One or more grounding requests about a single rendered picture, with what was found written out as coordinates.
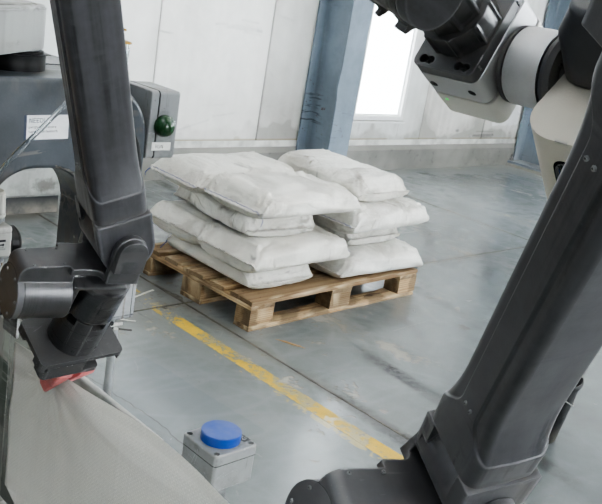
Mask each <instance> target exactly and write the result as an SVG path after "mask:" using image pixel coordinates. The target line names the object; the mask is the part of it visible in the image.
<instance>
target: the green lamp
mask: <svg viewBox="0 0 602 504"><path fill-rule="evenodd" d="M154 130H155V133H156V134H157V135H158V136H160V137H168V136H170V135H172V134H173V132H174V130H175V121H174V119H173V118H172V117H171V116H169V115H161V116H159V117H158V118H157V119H156V121H155V123H154Z"/></svg>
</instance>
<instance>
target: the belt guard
mask: <svg viewBox="0 0 602 504"><path fill-rule="evenodd" d="M46 11H47V8H46V6H45V5H43V4H40V3H35V2H31V1H26V0H0V55H3V54H11V53H19V52H27V51H39V50H41V49H44V39H45V25H46Z"/></svg>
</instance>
